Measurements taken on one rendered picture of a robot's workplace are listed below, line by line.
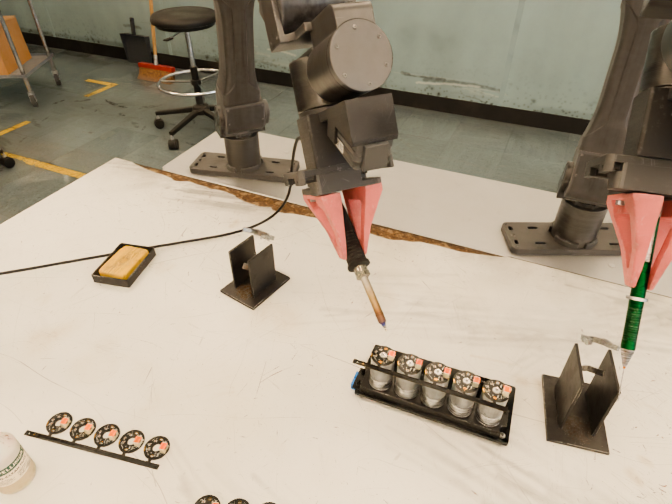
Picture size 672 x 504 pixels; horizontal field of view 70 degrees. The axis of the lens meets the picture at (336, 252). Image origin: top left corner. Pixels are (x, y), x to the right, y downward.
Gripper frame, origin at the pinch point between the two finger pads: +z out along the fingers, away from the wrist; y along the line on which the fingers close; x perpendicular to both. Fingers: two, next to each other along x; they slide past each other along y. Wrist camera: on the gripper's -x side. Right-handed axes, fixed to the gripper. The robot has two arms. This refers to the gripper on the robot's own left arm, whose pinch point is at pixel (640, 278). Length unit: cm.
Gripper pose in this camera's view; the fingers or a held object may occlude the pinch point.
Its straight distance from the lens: 46.8
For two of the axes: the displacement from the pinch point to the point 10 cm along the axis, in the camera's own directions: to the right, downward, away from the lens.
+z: -1.5, 9.8, 1.0
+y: 9.6, 1.7, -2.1
